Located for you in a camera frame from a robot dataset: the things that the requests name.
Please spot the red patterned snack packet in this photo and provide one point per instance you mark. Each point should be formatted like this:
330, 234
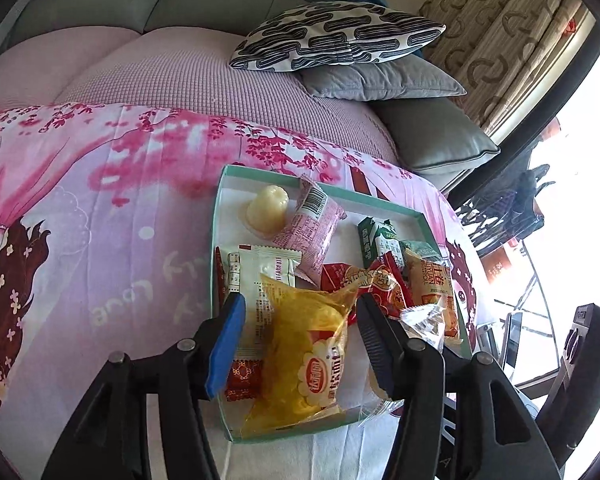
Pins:
240, 377

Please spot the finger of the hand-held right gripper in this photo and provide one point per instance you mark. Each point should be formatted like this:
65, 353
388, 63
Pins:
447, 445

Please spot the pink waffle sofa cover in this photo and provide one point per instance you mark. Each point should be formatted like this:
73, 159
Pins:
180, 75

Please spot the red crinkled snack packet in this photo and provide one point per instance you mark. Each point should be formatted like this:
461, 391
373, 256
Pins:
380, 285

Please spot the yellow bread packet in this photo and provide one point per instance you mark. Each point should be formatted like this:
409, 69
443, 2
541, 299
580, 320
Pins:
300, 360

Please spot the beige patterned curtain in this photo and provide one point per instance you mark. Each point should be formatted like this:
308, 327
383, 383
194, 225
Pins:
505, 20

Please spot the teal cardboard tray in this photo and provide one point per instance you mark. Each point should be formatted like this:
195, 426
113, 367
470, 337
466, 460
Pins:
347, 240

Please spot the black tablet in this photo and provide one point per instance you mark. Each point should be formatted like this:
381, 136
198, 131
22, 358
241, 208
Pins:
511, 345

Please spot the pink cake roll packet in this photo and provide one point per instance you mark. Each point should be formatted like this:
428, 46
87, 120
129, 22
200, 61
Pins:
305, 230

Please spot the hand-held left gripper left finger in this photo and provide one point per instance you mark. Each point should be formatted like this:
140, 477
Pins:
227, 345

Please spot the black and white patterned pillow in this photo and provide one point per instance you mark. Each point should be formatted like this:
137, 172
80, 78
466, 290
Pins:
330, 35

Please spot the pink printed blanket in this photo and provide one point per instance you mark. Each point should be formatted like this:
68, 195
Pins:
130, 240

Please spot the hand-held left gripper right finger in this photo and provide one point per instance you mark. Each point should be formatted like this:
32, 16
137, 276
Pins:
375, 340

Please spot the clear bun packet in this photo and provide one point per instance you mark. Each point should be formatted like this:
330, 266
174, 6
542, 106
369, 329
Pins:
422, 322

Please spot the green and white biscuit packet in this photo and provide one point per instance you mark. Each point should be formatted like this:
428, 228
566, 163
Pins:
380, 240

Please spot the yellow jelly cup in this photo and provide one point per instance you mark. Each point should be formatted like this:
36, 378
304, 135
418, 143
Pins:
265, 210

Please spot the pale green biscuit packet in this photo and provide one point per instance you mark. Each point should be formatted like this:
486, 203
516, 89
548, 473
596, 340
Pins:
420, 250

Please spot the orange cake roll packet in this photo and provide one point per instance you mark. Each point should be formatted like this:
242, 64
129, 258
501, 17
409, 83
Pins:
430, 280

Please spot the white snack packet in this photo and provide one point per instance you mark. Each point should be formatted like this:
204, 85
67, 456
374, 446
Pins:
260, 280

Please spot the dark window frame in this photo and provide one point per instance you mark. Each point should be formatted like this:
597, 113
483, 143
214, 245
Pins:
555, 105

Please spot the grey pillow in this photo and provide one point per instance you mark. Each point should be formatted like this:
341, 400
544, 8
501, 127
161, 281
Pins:
380, 82

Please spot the black chair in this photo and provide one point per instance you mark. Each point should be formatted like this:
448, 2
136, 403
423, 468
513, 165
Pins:
525, 195

